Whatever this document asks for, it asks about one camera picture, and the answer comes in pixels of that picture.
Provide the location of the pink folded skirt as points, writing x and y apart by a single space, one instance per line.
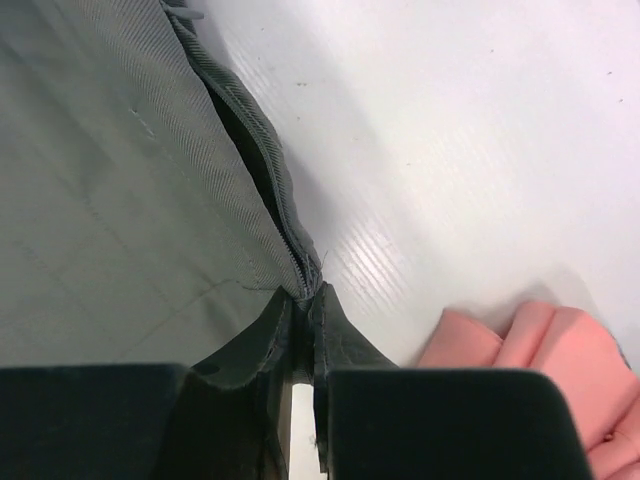
577 353

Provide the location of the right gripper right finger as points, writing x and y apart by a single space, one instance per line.
376 420

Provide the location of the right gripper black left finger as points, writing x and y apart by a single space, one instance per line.
218 419

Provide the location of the grey skirt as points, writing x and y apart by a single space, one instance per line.
147 213

